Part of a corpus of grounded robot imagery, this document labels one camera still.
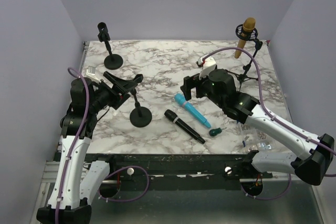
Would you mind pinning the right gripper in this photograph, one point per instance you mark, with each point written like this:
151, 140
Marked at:
191, 82

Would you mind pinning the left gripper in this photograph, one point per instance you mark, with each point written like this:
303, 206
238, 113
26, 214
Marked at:
118, 98

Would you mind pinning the blue microphone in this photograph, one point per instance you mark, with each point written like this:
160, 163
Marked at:
181, 101

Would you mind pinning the black round-base stand with clip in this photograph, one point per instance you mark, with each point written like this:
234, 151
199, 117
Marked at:
140, 115

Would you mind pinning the black microphone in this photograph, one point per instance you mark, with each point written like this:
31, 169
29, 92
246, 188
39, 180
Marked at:
174, 118

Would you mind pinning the gold microphone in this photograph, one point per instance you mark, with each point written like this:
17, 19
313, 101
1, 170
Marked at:
244, 31

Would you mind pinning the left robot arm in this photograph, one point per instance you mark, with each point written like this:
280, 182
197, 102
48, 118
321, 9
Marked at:
73, 193

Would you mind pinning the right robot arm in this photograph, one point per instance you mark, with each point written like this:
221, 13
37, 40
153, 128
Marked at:
310, 155

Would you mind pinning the clear plastic screw box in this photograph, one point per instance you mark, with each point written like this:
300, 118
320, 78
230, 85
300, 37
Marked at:
254, 139

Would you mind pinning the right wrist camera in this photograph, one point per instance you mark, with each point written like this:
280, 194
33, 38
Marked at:
207, 65

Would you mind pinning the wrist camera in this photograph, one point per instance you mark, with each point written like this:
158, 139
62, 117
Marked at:
207, 65
91, 74

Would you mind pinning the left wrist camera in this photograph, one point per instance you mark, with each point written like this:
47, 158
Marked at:
91, 74

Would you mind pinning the green handled screwdriver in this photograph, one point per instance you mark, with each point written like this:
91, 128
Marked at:
215, 132

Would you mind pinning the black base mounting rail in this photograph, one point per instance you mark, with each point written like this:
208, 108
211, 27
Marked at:
137, 172

